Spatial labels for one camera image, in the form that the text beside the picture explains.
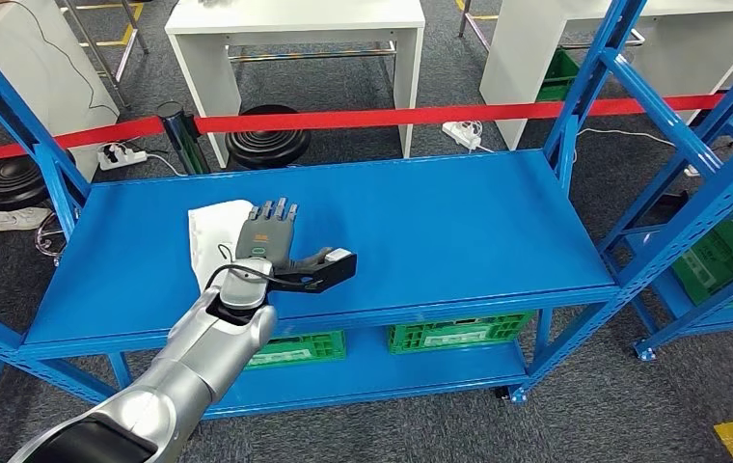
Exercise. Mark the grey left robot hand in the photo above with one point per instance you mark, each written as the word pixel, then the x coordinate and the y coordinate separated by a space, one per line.
pixel 267 239

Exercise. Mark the white plastic part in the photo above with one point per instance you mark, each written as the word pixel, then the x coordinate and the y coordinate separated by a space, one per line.
pixel 213 236

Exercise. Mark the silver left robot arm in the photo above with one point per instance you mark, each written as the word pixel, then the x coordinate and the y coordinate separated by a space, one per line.
pixel 213 358

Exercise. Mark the black round stool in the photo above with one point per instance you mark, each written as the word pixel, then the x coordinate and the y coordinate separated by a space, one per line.
pixel 8 182
pixel 267 144

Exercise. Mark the green folded plastic crate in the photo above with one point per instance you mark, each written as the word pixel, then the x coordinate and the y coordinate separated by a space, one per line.
pixel 711 268
pixel 309 350
pixel 456 335

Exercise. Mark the red barrier belt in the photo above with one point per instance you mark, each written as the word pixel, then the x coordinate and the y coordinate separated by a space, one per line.
pixel 373 117
pixel 104 131

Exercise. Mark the white power strip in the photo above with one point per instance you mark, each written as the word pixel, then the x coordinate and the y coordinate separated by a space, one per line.
pixel 120 158
pixel 462 135

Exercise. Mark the white table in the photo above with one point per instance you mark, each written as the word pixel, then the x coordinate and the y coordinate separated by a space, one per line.
pixel 520 70
pixel 40 76
pixel 296 16

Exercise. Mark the person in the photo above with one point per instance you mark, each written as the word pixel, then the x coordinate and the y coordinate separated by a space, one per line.
pixel 15 219

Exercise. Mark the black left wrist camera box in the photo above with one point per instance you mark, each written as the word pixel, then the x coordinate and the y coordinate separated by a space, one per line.
pixel 331 275

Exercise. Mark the black barrier post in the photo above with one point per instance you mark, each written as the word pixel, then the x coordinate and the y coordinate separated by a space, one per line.
pixel 181 137

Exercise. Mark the grey metal leg frame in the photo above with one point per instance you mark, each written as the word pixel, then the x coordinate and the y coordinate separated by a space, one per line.
pixel 476 32
pixel 97 54

